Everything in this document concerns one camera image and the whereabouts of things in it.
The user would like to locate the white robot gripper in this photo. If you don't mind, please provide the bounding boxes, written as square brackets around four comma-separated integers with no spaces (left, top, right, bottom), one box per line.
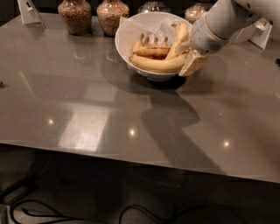
[174,13,228,77]

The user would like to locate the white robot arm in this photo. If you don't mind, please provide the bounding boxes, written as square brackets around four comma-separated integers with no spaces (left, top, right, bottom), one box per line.
[175,0,280,76]

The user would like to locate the front yellow banana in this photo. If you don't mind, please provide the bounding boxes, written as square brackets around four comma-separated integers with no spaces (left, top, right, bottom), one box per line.
[129,53,187,74]

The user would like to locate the upright yellow banana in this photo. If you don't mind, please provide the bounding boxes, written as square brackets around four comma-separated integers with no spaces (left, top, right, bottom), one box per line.
[165,22,188,60]

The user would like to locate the brown spotted middle banana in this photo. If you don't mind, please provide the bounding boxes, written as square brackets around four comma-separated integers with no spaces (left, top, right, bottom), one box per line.
[133,47,170,57]

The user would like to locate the back banana bunch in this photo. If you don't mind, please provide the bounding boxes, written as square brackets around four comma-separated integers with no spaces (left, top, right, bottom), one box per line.
[131,34,170,53]

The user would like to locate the white ceramic bowl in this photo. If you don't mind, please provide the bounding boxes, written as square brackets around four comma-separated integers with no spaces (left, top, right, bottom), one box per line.
[114,10,194,82]

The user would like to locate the right grain-filled glass jar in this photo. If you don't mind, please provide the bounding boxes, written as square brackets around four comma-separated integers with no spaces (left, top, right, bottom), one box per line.
[185,2,213,24]

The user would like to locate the grain-filled glass jar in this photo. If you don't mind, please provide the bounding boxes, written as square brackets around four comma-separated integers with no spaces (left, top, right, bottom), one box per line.
[58,0,92,35]
[185,2,213,24]
[96,0,130,37]

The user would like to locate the right white sign stand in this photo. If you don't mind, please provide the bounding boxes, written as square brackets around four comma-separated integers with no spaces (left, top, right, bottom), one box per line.
[230,18,272,50]

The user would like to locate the white sign stand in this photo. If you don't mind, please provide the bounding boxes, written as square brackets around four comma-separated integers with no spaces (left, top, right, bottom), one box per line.
[17,0,46,28]
[230,18,272,50]

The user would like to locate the left grain-filled glass jar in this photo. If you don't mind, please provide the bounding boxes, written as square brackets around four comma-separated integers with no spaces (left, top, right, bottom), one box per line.
[58,0,92,35]

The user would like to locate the left white sign stand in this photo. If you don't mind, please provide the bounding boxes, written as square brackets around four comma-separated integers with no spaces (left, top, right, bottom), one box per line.
[17,0,46,28]

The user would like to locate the left black floor cable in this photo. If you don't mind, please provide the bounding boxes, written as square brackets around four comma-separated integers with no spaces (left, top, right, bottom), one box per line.
[9,199,88,224]

